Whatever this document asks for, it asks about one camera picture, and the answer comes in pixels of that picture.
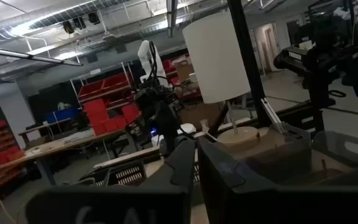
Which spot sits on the black background robot device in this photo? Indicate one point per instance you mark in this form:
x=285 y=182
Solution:
x=163 y=118

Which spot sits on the ceiling light bar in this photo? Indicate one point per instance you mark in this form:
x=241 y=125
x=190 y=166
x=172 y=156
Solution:
x=26 y=56

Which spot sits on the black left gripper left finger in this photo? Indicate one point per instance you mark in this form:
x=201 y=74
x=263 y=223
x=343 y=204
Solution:
x=120 y=205

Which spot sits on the red storage bins stack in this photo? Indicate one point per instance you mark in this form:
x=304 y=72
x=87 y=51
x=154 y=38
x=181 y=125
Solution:
x=104 y=121

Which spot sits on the black slotted plastic basket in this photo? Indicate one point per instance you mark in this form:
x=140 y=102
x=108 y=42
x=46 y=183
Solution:
x=129 y=175

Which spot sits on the cardboard box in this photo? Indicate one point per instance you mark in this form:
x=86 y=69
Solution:
x=184 y=73

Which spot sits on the white rack with red trays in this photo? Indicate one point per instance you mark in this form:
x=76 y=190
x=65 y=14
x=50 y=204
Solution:
x=98 y=90

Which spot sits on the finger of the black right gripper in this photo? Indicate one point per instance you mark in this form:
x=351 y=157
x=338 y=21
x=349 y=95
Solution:
x=357 y=84

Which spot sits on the white shade table lamp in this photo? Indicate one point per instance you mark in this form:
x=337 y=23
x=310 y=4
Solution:
x=216 y=56

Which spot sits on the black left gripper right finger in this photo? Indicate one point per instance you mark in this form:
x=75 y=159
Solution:
x=244 y=202

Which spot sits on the blue storage bin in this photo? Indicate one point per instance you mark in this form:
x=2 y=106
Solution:
x=62 y=115

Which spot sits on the black rig frame post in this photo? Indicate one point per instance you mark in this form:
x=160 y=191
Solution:
x=247 y=62

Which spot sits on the translucent grey plastic bin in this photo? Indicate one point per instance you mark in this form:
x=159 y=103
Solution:
x=278 y=161
x=331 y=146

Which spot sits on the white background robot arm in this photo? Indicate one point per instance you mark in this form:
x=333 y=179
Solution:
x=145 y=53

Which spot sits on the beige double door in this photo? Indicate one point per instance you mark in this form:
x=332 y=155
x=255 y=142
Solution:
x=266 y=46

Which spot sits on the wooden worktable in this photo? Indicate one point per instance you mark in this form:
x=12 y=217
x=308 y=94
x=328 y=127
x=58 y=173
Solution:
x=57 y=144

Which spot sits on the silver angle bracket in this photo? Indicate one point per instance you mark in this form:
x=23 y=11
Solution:
x=270 y=113

